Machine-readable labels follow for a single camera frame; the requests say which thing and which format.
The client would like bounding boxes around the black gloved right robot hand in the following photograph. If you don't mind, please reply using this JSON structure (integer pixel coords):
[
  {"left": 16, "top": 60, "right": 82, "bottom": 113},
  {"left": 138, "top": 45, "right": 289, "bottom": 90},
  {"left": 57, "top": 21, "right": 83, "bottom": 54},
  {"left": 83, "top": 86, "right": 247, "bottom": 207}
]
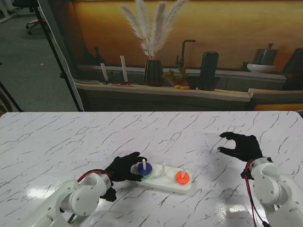
[{"left": 217, "top": 131, "right": 263, "bottom": 163}]

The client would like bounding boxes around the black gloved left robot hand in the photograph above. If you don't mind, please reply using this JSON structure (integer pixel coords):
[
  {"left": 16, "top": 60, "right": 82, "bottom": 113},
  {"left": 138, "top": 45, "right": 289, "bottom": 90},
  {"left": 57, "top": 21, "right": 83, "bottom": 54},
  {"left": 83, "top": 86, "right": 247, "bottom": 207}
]
[{"left": 104, "top": 151, "right": 149, "bottom": 183}]

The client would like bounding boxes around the medium purple ring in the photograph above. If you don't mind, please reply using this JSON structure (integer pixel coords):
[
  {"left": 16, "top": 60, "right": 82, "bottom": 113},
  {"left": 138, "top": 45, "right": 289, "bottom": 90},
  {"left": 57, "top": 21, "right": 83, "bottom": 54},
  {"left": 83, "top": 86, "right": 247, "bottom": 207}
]
[{"left": 137, "top": 163, "right": 152, "bottom": 175}]

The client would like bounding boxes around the small orange ring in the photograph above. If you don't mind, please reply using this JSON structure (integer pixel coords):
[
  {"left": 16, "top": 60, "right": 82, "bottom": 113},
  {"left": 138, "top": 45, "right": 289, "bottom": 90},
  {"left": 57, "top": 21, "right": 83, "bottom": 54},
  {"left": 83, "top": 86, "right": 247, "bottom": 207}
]
[{"left": 174, "top": 170, "right": 190, "bottom": 185}]

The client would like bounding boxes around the white three-rod Hanoi tower base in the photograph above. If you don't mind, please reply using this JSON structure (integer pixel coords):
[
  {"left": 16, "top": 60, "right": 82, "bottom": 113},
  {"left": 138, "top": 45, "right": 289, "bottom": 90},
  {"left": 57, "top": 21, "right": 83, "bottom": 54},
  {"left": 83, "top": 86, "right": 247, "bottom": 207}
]
[{"left": 136, "top": 158, "right": 192, "bottom": 194}]

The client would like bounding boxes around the printed kitchen scene backdrop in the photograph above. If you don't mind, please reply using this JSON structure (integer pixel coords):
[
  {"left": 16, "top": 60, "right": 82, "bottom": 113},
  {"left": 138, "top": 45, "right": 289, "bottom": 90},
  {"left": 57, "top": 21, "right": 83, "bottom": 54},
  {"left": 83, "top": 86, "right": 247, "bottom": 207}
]
[{"left": 39, "top": 0, "right": 303, "bottom": 112}]

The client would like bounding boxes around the black office chair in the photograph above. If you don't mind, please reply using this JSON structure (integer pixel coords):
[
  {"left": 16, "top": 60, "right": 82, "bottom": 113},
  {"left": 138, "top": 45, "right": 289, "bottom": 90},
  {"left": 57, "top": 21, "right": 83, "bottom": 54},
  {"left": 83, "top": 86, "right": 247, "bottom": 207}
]
[{"left": 11, "top": 0, "right": 47, "bottom": 35}]

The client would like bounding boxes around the white desk leg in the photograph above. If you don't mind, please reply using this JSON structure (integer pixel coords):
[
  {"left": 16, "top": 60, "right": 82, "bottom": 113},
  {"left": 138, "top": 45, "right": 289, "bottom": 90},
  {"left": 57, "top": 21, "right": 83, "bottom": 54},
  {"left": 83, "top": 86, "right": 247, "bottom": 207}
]
[{"left": 0, "top": 0, "right": 21, "bottom": 24}]

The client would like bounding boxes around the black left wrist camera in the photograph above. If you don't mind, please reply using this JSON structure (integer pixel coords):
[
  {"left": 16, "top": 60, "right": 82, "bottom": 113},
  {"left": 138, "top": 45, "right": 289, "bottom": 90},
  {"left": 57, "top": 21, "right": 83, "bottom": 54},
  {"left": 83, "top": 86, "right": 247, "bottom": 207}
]
[{"left": 100, "top": 186, "right": 117, "bottom": 202}]

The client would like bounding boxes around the large green ring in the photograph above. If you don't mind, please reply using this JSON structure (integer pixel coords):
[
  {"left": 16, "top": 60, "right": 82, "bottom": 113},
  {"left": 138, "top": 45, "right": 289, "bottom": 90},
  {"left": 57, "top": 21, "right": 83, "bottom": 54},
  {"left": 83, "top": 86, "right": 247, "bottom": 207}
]
[{"left": 138, "top": 170, "right": 154, "bottom": 180}]

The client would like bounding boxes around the red left arm cable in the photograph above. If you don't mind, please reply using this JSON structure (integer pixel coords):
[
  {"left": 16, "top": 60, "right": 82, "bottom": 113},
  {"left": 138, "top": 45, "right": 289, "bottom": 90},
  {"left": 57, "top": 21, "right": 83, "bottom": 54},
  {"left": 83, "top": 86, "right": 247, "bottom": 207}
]
[{"left": 77, "top": 169, "right": 112, "bottom": 184}]

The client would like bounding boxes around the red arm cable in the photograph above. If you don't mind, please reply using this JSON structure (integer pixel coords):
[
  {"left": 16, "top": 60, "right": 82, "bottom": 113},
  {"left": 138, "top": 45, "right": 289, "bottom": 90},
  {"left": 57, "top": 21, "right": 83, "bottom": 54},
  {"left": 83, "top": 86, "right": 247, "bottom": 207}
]
[
  {"left": 77, "top": 169, "right": 112, "bottom": 184},
  {"left": 243, "top": 159, "right": 258, "bottom": 227}
]

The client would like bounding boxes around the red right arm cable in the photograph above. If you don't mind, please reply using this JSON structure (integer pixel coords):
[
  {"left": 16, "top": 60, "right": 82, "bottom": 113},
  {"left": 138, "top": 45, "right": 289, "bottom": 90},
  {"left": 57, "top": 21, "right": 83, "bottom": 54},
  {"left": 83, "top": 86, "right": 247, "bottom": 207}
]
[{"left": 243, "top": 159, "right": 258, "bottom": 227}]

